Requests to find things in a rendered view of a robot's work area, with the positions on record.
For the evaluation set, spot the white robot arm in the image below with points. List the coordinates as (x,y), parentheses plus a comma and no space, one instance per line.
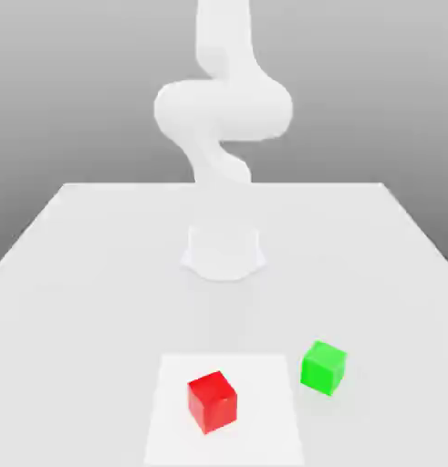
(223,109)

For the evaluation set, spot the small green cube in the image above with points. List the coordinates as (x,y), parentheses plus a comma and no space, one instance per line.
(322,367)

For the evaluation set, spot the small red cube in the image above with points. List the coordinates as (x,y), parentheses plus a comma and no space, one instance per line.
(212,401)

